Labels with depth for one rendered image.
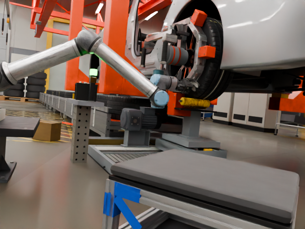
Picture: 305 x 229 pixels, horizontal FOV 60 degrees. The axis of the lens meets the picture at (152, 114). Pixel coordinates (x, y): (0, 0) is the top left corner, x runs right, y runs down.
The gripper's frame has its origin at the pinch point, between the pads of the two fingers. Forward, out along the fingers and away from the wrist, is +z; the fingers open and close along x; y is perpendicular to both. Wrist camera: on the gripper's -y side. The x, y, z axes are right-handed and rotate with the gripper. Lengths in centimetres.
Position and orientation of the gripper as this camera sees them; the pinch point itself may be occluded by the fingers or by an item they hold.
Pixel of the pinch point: (197, 84)
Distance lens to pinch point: 193.9
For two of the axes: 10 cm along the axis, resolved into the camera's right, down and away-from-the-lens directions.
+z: 8.9, 0.6, 4.6
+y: 2.5, 7.7, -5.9
